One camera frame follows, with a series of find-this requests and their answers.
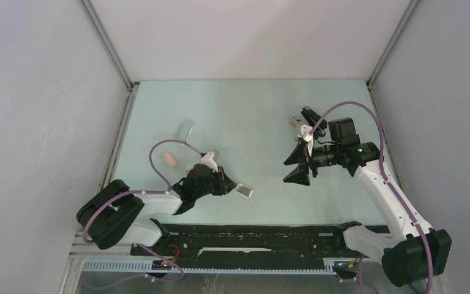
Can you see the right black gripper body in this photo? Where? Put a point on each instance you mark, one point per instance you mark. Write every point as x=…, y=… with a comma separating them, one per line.
x=328, y=157

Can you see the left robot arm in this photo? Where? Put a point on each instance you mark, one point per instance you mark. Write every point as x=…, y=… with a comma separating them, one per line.
x=120, y=215

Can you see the beige and black stapler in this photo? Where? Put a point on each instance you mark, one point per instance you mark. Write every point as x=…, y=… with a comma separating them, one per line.
x=296, y=122

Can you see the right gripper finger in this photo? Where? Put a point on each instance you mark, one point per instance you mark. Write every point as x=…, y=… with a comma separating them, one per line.
x=300, y=175
x=299, y=153

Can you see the light blue stapler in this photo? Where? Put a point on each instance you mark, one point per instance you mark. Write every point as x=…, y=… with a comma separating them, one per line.
x=185, y=131

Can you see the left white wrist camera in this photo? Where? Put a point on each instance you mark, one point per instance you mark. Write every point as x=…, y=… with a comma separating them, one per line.
x=209, y=159

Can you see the pink mini stapler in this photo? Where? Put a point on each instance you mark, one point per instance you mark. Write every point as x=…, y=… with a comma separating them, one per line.
x=171, y=161

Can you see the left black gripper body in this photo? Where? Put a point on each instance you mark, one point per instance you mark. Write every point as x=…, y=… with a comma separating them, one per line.
x=215, y=185

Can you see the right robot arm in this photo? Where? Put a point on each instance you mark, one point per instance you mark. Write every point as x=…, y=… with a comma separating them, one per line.
x=414, y=250

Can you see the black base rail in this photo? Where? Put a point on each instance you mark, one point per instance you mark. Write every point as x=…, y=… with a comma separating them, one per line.
x=252, y=247

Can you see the staple tray box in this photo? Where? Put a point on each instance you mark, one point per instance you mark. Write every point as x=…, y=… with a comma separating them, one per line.
x=244, y=190

